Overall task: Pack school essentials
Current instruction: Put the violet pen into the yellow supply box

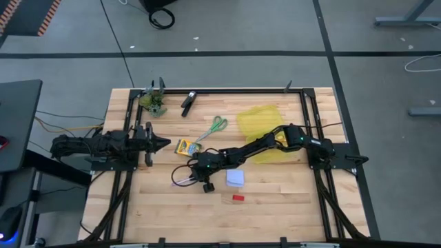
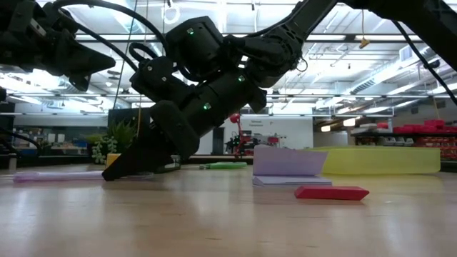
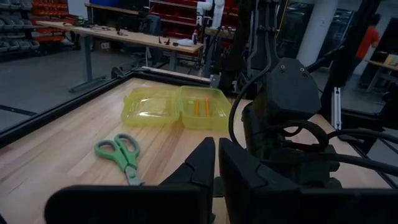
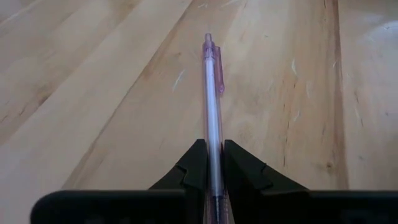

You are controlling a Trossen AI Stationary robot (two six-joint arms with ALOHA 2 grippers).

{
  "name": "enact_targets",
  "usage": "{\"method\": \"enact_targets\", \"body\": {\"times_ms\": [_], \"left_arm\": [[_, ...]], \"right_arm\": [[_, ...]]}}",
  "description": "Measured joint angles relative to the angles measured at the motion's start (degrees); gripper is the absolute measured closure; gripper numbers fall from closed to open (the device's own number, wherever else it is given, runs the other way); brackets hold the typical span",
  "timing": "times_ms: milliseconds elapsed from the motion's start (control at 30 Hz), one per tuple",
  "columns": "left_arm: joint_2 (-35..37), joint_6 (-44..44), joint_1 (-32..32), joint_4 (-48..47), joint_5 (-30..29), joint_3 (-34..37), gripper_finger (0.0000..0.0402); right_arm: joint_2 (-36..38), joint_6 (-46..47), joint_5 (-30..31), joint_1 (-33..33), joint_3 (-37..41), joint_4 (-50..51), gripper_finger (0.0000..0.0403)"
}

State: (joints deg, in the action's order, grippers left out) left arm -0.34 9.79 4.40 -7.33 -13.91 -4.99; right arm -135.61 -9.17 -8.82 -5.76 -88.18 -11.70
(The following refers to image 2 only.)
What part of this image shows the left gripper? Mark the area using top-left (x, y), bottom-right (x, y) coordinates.
top-left (0, 0), bottom-right (117, 92)

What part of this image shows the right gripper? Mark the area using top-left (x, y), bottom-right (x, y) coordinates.
top-left (101, 69), bottom-right (268, 181)

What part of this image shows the clear purple ruler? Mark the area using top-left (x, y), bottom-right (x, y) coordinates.
top-left (13, 170), bottom-right (154, 183)

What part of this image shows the red eraser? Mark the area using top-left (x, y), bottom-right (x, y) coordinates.
top-left (293, 185), bottom-right (371, 201)

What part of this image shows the potted green plant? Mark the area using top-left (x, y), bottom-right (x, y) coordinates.
top-left (85, 119), bottom-right (139, 168)

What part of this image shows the red machine on stand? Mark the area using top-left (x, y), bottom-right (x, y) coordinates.
top-left (228, 113), bottom-right (288, 157)

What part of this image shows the yellow plastic bag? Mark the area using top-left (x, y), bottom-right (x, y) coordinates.
top-left (306, 145), bottom-right (442, 176)

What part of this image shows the shelf with red grey bins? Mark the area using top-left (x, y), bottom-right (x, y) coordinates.
top-left (351, 119), bottom-right (457, 161)

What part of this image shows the black camera cable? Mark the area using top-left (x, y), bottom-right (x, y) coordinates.
top-left (51, 0), bottom-right (169, 72)

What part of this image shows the black aluminium table frame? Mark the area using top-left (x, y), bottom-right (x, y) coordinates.
top-left (0, 153), bottom-right (255, 171)

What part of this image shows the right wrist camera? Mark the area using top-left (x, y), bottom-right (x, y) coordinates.
top-left (129, 55), bottom-right (192, 106)

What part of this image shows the hanging yellow cord plug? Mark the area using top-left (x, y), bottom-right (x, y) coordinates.
top-left (358, 9), bottom-right (371, 50)

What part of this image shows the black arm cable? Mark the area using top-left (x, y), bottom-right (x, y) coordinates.
top-left (391, 19), bottom-right (457, 106)

